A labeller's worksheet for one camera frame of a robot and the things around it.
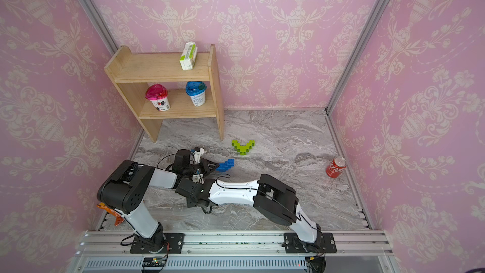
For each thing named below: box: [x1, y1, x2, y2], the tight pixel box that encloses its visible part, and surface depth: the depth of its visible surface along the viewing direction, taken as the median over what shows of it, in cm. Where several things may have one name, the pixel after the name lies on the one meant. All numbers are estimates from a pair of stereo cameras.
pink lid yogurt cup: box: [145, 83, 171, 112], surface depth 87 cm
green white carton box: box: [179, 41, 198, 71], surface depth 77 cm
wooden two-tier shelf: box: [104, 44, 225, 143], surface depth 83 cm
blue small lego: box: [227, 158, 236, 167], surface depth 91 cm
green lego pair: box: [231, 139, 245, 155], surface depth 102 cm
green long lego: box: [236, 145, 250, 156], surface depth 102 cm
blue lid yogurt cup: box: [185, 80, 208, 107], surface depth 89 cm
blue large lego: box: [215, 163, 232, 173], surface depth 94 cm
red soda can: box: [325, 156, 348, 179], surface depth 87 cm
